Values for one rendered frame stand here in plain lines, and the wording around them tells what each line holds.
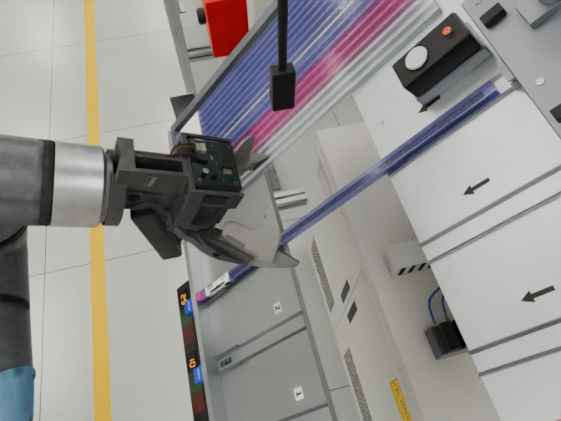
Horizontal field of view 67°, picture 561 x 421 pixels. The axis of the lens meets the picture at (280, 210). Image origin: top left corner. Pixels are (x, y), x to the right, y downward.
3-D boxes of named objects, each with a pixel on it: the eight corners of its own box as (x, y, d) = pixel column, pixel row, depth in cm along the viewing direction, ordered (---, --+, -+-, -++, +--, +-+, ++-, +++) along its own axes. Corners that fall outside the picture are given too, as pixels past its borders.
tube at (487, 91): (204, 301, 69) (199, 301, 68) (204, 293, 70) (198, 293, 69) (500, 93, 41) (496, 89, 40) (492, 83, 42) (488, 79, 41)
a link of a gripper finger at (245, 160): (285, 134, 51) (236, 163, 44) (264, 164, 55) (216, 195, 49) (266, 115, 51) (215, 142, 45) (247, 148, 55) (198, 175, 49)
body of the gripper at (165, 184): (251, 199, 40) (116, 189, 34) (219, 243, 46) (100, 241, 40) (236, 137, 44) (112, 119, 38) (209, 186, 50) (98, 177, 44)
